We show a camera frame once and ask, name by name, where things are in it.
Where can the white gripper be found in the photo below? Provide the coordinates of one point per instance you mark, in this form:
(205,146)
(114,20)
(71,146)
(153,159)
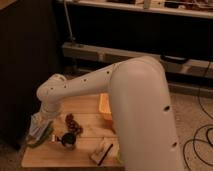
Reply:
(49,113)

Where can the green pepper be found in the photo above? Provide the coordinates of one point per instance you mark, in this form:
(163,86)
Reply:
(34,142)

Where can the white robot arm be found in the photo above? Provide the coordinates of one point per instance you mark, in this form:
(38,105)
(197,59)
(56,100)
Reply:
(141,108)

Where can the yellow plastic tray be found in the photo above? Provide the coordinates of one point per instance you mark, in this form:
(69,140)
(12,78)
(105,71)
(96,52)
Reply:
(104,107)

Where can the blue grey cloth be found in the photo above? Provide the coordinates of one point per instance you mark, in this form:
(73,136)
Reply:
(37,126)

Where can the brown grape bunch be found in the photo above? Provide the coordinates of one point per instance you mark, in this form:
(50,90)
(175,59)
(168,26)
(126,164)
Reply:
(72,125)

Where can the low grey bench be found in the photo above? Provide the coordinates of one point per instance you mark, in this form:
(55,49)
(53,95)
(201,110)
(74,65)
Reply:
(110,55)

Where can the wooden block brush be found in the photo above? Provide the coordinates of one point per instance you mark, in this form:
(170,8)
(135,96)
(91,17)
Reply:
(101,151)

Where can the metal pole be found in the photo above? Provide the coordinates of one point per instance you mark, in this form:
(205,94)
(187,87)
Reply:
(71,37)

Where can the black device on bench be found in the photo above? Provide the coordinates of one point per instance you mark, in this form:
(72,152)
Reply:
(173,60)

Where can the white wall shelf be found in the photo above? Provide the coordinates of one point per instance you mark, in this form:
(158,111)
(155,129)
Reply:
(144,8)

